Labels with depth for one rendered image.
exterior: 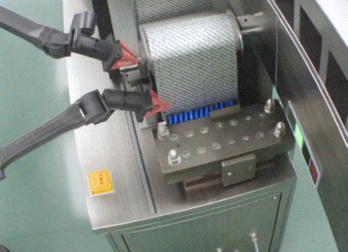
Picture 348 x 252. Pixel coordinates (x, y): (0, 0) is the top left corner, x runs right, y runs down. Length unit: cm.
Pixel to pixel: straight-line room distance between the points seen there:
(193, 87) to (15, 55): 225
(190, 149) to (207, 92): 17
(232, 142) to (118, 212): 40
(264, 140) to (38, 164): 166
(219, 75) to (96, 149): 48
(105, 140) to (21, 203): 118
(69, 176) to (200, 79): 144
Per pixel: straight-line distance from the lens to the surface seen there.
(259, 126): 159
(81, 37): 142
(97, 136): 179
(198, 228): 173
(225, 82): 159
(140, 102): 154
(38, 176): 290
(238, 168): 156
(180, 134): 158
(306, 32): 123
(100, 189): 165
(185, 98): 159
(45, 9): 396
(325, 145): 121
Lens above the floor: 229
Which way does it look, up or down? 51 degrees down
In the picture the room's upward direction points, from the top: 9 degrees counter-clockwise
